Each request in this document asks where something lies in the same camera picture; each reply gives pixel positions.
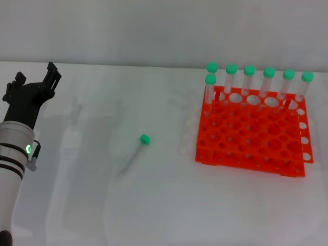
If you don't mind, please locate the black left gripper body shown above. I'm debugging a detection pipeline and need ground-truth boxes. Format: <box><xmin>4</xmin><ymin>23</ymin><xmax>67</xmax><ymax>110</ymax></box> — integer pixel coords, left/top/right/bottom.
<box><xmin>3</xmin><ymin>81</ymin><xmax>56</xmax><ymax>129</ymax></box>

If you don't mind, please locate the clear test tube green cap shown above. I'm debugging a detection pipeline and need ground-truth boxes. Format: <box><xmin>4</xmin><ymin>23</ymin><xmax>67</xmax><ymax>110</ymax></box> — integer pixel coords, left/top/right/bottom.
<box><xmin>258</xmin><ymin>67</ymin><xmax>276</xmax><ymax>110</ymax></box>
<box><xmin>240</xmin><ymin>65</ymin><xmax>256</xmax><ymax>107</ymax></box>
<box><xmin>204</xmin><ymin>73</ymin><xmax>218</xmax><ymax>116</ymax></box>
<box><xmin>207</xmin><ymin>61</ymin><xmax>219</xmax><ymax>88</ymax></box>
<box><xmin>277</xmin><ymin>69</ymin><xmax>296</xmax><ymax>111</ymax></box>
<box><xmin>223</xmin><ymin>64</ymin><xmax>238</xmax><ymax>106</ymax></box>
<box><xmin>294</xmin><ymin>71</ymin><xmax>315</xmax><ymax>102</ymax></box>
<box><xmin>118</xmin><ymin>133</ymin><xmax>152</xmax><ymax>177</ymax></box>

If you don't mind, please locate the orange test tube rack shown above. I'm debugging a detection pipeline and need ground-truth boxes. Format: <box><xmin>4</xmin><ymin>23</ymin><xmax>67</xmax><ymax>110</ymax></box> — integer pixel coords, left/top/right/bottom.
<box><xmin>194</xmin><ymin>85</ymin><xmax>315</xmax><ymax>178</ymax></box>

